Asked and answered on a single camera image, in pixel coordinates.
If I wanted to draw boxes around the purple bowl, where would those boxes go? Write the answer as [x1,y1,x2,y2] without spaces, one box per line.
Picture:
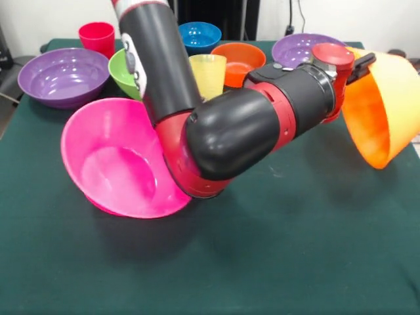
[271,33,348,70]
[17,47,111,110]

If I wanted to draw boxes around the red cup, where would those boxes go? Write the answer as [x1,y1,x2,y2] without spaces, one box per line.
[78,21,116,60]

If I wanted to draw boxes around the large orange bowl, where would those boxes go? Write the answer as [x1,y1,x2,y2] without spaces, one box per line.
[341,47,420,170]

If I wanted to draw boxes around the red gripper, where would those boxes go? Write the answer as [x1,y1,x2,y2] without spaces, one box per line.
[310,42,377,125]

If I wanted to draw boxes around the pink bowl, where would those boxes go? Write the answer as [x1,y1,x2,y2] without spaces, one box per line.
[60,97,193,220]

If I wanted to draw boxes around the green bowl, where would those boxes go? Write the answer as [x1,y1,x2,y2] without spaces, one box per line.
[108,48,144,101]

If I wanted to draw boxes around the dark green table cloth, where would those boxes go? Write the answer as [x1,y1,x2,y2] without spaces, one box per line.
[0,38,420,315]

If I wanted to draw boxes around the red-orange bowl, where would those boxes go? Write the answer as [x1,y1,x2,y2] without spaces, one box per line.
[211,43,267,89]

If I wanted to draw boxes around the blue bowl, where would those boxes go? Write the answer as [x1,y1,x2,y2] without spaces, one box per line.
[178,21,222,55]

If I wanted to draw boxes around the black wall cable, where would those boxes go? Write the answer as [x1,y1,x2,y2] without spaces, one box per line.
[284,0,306,36]

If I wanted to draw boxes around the yellow cup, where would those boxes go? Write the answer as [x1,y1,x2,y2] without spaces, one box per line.
[188,54,228,101]

